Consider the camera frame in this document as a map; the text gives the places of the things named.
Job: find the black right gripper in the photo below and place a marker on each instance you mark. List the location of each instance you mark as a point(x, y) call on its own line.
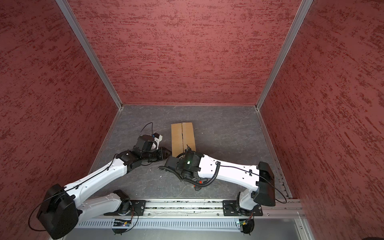
point(186, 178)

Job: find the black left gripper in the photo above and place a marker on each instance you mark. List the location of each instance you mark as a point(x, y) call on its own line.
point(163, 153)

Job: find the brown cardboard express box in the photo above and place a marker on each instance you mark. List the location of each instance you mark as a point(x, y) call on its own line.
point(182, 138)

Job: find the red black utility knife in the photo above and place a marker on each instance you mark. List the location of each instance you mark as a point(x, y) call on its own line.
point(197, 188)

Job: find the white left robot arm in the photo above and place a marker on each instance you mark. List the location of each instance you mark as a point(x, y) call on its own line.
point(63, 208)

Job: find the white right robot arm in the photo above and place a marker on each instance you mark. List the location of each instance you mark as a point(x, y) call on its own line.
point(201, 171)

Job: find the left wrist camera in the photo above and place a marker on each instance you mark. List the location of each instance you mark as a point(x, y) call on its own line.
point(157, 139)

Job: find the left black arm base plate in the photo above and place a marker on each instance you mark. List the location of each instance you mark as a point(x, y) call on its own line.
point(135, 207)

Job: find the aluminium front rail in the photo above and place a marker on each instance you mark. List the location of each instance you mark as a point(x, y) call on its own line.
point(213, 208)

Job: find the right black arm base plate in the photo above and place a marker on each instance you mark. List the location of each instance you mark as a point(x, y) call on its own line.
point(230, 208)

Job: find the white slotted cable duct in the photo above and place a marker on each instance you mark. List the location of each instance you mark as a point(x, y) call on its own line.
point(166, 224)

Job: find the left aluminium corner post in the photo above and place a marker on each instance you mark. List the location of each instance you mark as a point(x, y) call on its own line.
point(81, 36)

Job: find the aluminium corner post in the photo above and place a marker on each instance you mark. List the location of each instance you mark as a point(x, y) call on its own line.
point(291, 35)
point(81, 36)

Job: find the right aluminium corner post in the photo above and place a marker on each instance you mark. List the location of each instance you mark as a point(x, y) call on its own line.
point(291, 35)

